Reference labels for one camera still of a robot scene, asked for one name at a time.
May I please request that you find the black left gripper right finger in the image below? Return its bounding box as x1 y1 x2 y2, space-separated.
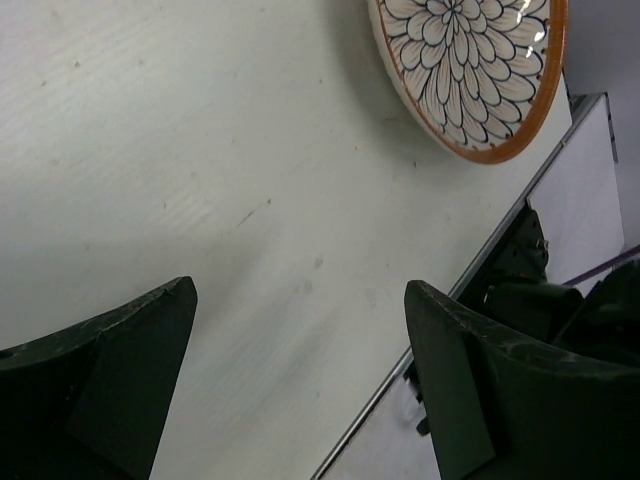
404 280 639 479

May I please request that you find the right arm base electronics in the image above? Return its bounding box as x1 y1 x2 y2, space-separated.
458 206 639 363

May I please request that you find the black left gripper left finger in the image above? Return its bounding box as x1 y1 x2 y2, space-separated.
1 276 195 479

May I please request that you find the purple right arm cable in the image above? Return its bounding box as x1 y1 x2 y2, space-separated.
564 252 640 286

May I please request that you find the white petal plate orange rim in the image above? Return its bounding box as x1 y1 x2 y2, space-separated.
367 0 569 165

